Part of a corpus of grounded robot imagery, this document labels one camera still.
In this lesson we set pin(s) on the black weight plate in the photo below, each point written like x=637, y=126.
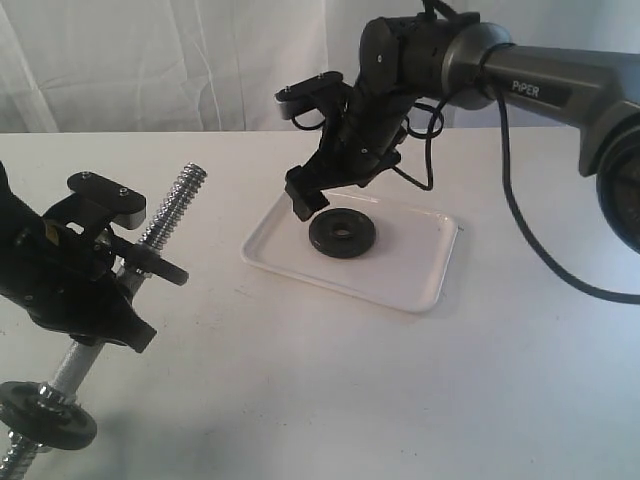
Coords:
x=342, y=233

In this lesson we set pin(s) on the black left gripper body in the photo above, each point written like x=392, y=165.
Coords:
x=42, y=277

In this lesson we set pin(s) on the white backdrop curtain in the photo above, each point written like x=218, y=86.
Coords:
x=102, y=66

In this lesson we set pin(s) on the chrome star collar nut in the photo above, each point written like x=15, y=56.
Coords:
x=52, y=399

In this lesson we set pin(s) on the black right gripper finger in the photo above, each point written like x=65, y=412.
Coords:
x=305, y=191

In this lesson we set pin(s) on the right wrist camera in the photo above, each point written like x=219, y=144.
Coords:
x=314, y=93

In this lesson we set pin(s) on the chrome dumbbell bar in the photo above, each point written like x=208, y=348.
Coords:
x=155, y=232

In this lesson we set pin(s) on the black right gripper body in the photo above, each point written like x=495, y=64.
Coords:
x=361, y=144

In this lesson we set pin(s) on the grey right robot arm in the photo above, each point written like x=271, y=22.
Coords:
x=468, y=63

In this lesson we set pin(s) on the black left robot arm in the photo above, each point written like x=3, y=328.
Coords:
x=90, y=236

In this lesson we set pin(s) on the black rubber washer disc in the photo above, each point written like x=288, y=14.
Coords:
x=45, y=421

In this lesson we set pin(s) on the white rectangular tray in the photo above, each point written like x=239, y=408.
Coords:
x=404, y=269

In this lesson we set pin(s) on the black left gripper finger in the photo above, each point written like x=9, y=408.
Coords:
x=123, y=272
x=111, y=319

